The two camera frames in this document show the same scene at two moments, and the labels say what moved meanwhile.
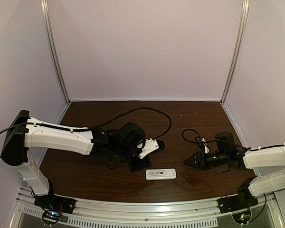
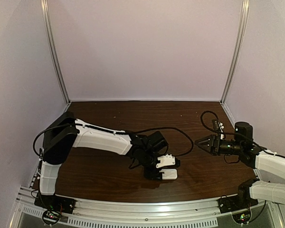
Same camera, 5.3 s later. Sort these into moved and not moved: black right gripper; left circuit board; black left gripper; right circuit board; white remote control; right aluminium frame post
Moved: black left gripper; black right gripper
Not moved: right circuit board; white remote control; right aluminium frame post; left circuit board
